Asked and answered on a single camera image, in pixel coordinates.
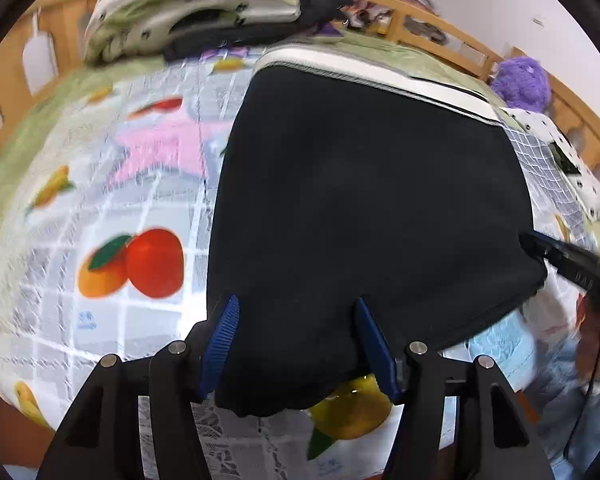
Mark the black pants with white stripe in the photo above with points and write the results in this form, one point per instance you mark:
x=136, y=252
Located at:
x=345, y=179

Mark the person's right hand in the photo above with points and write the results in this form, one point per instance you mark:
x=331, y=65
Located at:
x=588, y=346

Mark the green fleece blanket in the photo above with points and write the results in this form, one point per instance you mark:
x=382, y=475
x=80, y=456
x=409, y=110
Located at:
x=360, y=165

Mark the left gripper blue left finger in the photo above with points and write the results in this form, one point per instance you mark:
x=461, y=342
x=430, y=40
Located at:
x=215, y=354

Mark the wooden bed frame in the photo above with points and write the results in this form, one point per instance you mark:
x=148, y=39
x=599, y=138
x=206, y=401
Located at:
x=409, y=24

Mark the white dotted pillow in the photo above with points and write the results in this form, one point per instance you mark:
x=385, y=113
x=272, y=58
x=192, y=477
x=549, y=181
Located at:
x=580, y=178

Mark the fruit print bed sheet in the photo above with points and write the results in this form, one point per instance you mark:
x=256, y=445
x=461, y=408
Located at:
x=130, y=234

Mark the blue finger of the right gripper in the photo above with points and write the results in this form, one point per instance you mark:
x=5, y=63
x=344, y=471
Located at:
x=540, y=246

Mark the black clothes pile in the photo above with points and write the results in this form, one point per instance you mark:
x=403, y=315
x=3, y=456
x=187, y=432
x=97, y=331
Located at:
x=256, y=23

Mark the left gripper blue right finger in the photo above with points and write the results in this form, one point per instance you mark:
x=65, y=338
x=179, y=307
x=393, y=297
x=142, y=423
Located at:
x=377, y=352

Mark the purple plush toy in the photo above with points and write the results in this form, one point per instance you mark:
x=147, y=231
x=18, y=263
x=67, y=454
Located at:
x=522, y=83

